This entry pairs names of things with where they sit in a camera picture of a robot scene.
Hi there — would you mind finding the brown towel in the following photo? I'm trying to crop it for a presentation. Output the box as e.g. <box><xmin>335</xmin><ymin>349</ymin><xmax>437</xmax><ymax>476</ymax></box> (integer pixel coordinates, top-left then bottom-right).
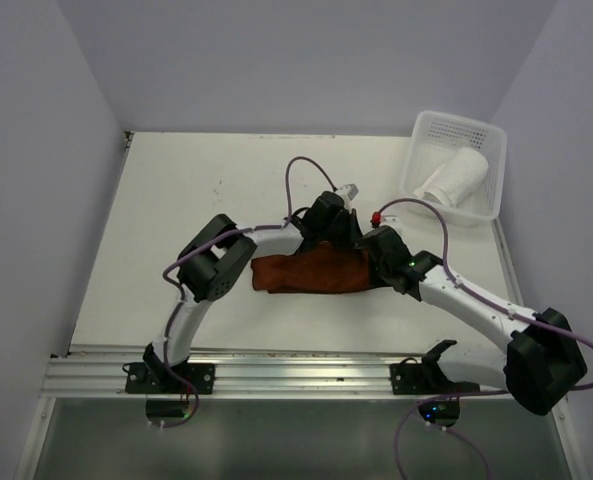
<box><xmin>251</xmin><ymin>242</ymin><xmax>381</xmax><ymax>295</ymax></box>

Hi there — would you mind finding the white towel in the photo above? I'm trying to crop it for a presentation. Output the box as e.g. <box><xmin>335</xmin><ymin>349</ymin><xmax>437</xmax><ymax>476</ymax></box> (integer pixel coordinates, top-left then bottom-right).
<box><xmin>413</xmin><ymin>147</ymin><xmax>489</xmax><ymax>208</ymax></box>

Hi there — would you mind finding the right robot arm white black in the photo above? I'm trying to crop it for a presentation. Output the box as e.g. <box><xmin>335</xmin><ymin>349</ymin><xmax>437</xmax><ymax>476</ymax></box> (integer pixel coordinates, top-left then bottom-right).
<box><xmin>361</xmin><ymin>226</ymin><xmax>587</xmax><ymax>416</ymax></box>

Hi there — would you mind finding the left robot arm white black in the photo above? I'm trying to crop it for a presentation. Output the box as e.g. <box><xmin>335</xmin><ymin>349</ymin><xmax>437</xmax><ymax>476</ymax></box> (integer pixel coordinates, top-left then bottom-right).
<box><xmin>143</xmin><ymin>184</ymin><xmax>369</xmax><ymax>393</ymax></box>

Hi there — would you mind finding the white plastic basket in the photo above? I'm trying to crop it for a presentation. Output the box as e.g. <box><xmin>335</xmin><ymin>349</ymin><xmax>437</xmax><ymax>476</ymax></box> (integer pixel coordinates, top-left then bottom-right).
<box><xmin>399</xmin><ymin>111</ymin><xmax>507</xmax><ymax>226</ymax></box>

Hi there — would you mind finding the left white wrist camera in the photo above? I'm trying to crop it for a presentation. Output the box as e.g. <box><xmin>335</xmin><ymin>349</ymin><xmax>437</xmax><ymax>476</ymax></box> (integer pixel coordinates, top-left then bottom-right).
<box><xmin>335</xmin><ymin>184</ymin><xmax>359</xmax><ymax>211</ymax></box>

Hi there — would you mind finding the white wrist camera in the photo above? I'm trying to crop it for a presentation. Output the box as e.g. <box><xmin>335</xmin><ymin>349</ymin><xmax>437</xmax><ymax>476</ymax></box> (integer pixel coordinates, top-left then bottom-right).
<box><xmin>335</xmin><ymin>184</ymin><xmax>359</xmax><ymax>211</ymax></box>
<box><xmin>370</xmin><ymin>211</ymin><xmax>402</xmax><ymax>234</ymax></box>

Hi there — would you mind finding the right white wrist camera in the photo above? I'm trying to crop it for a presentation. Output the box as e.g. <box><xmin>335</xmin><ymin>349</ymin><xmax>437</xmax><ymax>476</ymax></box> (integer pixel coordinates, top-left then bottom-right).
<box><xmin>370</xmin><ymin>211</ymin><xmax>402</xmax><ymax>234</ymax></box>

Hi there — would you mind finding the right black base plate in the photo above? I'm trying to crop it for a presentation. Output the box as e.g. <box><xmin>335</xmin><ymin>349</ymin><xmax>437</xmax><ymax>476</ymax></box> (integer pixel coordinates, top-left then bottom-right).
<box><xmin>389</xmin><ymin>358</ymin><xmax>481</xmax><ymax>396</ymax></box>

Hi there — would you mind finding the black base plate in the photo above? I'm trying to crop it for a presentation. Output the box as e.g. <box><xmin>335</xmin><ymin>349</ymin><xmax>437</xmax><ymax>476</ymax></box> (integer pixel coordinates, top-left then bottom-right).
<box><xmin>122</xmin><ymin>362</ymin><xmax>216</xmax><ymax>395</ymax></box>
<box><xmin>389</xmin><ymin>358</ymin><xmax>481</xmax><ymax>396</ymax></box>

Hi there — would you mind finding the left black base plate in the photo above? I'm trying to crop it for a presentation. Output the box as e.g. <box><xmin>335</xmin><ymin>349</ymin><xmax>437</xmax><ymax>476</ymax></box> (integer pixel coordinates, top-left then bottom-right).
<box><xmin>122</xmin><ymin>362</ymin><xmax>216</xmax><ymax>395</ymax></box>

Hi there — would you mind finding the aluminium mounting rail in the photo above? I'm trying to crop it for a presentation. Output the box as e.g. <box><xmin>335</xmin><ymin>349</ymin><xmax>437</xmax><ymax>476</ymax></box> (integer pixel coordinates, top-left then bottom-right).
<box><xmin>40</xmin><ymin>349</ymin><xmax>567</xmax><ymax>401</ymax></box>

